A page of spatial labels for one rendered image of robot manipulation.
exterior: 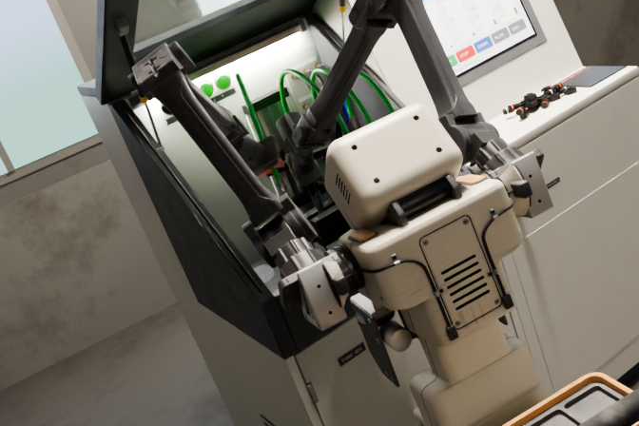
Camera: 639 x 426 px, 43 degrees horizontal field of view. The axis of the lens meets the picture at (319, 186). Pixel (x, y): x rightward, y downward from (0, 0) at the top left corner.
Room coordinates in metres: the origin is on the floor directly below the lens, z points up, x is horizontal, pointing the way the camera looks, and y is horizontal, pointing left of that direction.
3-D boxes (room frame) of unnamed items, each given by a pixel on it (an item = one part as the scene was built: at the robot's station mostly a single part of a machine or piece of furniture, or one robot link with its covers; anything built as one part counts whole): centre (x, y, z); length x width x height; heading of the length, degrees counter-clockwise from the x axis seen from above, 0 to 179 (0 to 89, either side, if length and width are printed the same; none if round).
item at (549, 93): (2.33, -0.71, 1.01); 0.23 x 0.11 x 0.06; 115
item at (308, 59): (2.50, -0.09, 1.20); 0.13 x 0.03 x 0.31; 115
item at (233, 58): (2.40, 0.13, 1.43); 0.54 x 0.03 x 0.02; 115
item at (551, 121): (2.32, -0.68, 0.96); 0.70 x 0.22 x 0.03; 115
